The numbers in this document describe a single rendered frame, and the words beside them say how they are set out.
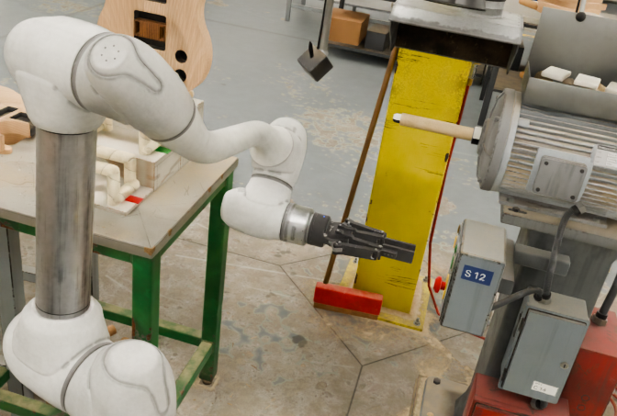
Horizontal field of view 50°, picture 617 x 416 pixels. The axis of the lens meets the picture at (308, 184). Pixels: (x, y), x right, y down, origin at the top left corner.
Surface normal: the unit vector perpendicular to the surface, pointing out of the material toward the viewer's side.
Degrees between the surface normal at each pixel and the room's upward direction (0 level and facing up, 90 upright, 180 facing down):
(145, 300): 90
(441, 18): 38
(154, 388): 66
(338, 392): 0
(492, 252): 0
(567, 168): 90
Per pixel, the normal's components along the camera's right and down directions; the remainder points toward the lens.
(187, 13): -0.29, 0.41
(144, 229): 0.13, -0.88
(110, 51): -0.13, -0.33
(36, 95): -0.50, 0.36
